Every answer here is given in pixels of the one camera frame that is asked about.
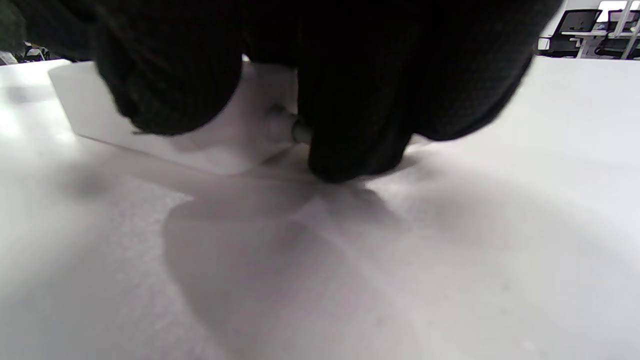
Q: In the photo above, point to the person's right hand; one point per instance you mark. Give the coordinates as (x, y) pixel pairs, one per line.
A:
(350, 75)

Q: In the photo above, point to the white power strip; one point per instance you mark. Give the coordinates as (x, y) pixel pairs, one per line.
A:
(90, 105)

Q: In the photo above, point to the black mesh office chair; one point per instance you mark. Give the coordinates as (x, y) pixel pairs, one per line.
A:
(575, 27)

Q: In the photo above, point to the white background desk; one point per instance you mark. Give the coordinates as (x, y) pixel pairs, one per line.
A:
(617, 35)

